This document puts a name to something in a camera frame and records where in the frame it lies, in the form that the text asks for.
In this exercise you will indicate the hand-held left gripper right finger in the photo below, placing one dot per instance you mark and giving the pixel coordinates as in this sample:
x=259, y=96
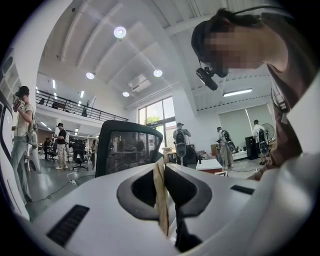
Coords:
x=185, y=190

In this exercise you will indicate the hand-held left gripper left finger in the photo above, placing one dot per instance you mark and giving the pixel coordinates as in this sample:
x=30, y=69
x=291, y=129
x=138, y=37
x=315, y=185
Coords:
x=140, y=195

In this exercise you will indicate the person's left forearm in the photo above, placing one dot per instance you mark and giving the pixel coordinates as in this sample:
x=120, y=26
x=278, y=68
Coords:
x=261, y=172

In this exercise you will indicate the white low table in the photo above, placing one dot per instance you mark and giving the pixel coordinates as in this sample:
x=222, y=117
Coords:
x=208, y=165

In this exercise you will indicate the black mesh office chair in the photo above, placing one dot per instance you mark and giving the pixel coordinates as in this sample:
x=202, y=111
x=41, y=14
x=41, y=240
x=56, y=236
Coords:
x=125, y=147

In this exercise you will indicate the white power strip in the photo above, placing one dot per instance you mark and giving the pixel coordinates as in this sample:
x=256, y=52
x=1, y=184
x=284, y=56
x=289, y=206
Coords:
x=72, y=180

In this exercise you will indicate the black swivel office chair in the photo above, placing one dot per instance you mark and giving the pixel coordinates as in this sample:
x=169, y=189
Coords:
x=79, y=150

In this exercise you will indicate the black cabinet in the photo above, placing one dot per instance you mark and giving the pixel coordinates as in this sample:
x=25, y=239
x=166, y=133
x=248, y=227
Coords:
x=249, y=147

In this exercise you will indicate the large window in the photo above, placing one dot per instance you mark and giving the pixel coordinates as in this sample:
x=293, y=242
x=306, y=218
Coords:
x=156, y=110

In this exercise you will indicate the grey roller blinds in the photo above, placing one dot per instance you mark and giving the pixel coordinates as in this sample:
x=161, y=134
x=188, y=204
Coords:
x=237, y=122

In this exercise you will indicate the round ceiling lamp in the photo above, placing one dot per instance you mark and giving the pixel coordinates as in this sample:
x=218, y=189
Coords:
x=90, y=75
x=157, y=72
x=120, y=32
x=125, y=94

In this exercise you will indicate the black standing fan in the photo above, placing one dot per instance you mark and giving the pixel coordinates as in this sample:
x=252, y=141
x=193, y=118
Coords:
x=270, y=131

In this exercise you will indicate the black balcony railing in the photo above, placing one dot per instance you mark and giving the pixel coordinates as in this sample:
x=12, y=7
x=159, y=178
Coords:
x=75, y=106

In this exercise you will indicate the long strip ceiling light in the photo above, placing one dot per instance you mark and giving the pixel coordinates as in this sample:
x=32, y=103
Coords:
x=237, y=92

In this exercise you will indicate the ceiling air conditioner unit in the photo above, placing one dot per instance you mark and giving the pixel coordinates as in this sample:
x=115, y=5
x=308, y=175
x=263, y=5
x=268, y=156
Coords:
x=139, y=83

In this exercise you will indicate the person's head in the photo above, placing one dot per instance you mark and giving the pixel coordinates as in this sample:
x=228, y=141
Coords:
x=240, y=47

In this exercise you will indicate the black head-mounted camera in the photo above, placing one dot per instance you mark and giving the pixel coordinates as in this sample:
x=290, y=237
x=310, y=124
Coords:
x=207, y=78

